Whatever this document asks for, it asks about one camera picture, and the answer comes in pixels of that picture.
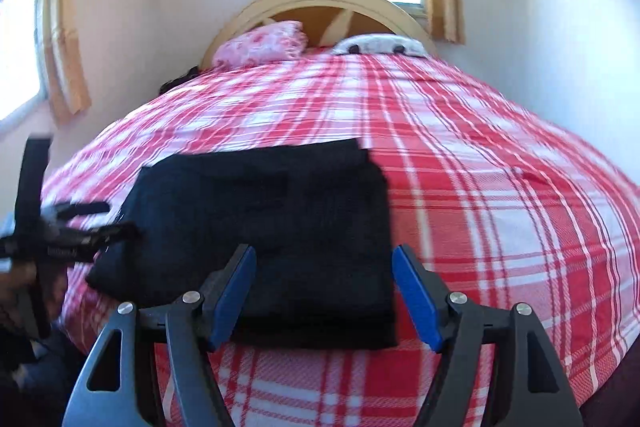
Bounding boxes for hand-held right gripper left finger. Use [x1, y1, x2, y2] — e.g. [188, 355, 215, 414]
[61, 244, 257, 427]

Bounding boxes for red plaid blanket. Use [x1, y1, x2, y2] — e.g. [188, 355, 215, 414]
[40, 47, 640, 427]

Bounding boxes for dark cloth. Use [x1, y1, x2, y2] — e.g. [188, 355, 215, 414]
[160, 66, 201, 95]

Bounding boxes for white black spotted pillow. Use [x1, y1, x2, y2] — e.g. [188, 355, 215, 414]
[331, 34, 431, 58]

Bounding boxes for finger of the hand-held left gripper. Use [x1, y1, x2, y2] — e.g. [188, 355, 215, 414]
[75, 222, 142, 259]
[42, 202, 111, 224]

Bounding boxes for black pants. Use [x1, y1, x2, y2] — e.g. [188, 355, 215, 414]
[85, 138, 401, 350]

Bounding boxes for pink floral pillow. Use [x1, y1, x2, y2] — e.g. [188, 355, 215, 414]
[212, 21, 308, 68]

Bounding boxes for blue denim cloth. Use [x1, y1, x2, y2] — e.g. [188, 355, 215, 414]
[10, 332, 101, 427]

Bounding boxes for wooden headboard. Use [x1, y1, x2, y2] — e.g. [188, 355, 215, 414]
[200, 0, 438, 70]

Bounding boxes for person's left hand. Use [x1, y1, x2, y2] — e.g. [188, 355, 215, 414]
[0, 257, 68, 324]

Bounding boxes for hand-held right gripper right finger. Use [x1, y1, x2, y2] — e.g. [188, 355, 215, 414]
[392, 245, 584, 427]

